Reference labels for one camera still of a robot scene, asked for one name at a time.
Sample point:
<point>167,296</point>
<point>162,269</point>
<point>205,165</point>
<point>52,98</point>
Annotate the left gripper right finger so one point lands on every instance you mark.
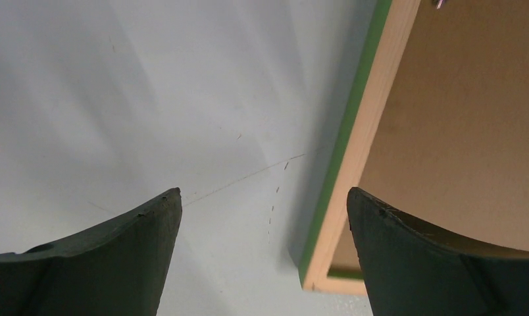
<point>413,267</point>

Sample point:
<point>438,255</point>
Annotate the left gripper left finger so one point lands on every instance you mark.
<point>117,267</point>

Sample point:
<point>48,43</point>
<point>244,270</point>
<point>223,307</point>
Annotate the brown backing board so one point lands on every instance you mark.
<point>450,143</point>

